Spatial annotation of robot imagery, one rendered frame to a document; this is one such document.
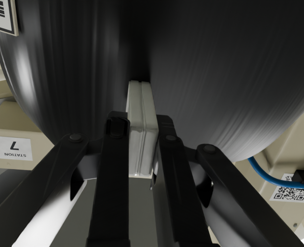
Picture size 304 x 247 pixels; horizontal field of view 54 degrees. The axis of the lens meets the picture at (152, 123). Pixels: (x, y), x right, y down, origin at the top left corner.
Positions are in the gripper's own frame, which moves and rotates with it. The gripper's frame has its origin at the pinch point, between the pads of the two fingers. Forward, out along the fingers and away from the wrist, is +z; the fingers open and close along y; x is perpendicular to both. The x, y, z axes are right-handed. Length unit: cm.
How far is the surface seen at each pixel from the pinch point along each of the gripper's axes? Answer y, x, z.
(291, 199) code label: 34, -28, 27
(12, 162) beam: -29, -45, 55
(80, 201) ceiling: -30, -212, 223
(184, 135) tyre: 4.6, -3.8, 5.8
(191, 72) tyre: 3.4, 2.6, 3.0
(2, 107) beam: -34, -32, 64
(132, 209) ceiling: 24, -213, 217
